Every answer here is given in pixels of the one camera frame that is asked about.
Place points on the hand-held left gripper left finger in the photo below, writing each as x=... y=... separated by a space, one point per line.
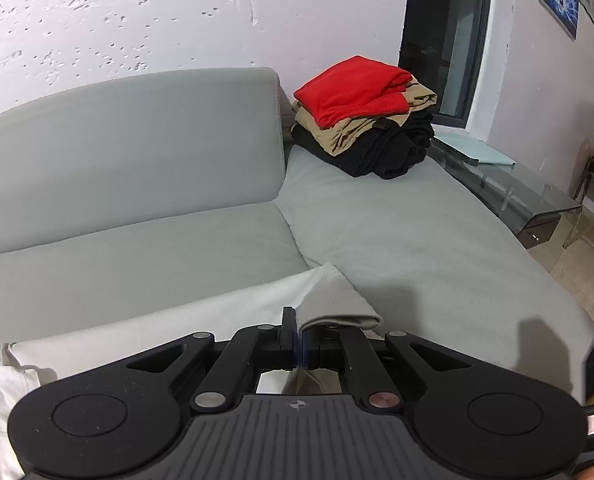
x=288 y=332

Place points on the dark window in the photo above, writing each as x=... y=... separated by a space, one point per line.
x=442 y=35

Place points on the grey sofa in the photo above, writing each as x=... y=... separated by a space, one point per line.
x=127 y=170

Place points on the glass side table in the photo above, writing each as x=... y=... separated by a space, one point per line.
x=527 y=195

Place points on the light grey hoodie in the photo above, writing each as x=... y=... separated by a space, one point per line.
x=127 y=330

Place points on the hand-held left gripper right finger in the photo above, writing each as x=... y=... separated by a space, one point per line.
x=322 y=350

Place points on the red folded garment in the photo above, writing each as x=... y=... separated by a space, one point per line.
x=352 y=90

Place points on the pale green book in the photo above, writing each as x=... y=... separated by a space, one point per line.
x=477 y=150

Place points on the tan folded garment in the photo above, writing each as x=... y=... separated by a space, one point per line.
x=347 y=135

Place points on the black folded garment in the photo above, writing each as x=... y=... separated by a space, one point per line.
x=392 y=155

